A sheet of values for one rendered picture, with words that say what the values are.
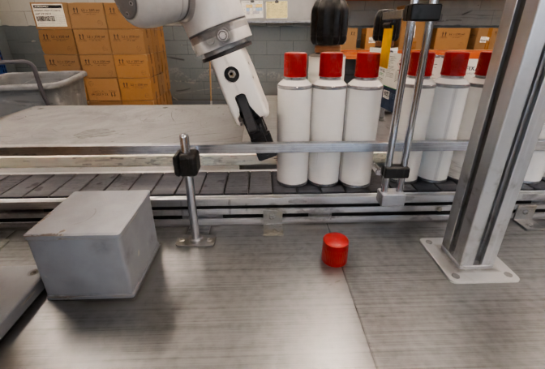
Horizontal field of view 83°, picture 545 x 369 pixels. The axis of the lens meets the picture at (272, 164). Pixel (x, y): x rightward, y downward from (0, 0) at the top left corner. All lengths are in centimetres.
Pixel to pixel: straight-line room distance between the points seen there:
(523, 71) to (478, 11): 526
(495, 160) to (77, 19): 393
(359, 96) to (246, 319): 32
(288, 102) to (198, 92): 479
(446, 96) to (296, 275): 34
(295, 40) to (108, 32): 250
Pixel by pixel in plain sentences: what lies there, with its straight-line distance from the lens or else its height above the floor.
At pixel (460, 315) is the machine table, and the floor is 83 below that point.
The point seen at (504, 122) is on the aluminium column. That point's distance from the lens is 40.
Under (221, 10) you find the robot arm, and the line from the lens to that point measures 44.
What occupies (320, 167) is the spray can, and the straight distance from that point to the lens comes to 49.
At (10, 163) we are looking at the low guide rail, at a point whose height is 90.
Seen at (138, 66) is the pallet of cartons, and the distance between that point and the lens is 387.
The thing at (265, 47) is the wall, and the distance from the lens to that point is 497.
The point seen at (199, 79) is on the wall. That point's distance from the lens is 518.
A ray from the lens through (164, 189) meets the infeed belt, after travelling 53.
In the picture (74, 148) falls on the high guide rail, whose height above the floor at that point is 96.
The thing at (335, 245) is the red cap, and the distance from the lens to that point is 41.
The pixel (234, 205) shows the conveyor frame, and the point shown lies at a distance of 48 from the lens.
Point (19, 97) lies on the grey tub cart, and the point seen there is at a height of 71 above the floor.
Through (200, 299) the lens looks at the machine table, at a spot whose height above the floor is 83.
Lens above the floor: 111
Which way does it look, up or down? 23 degrees down
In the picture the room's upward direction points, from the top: straight up
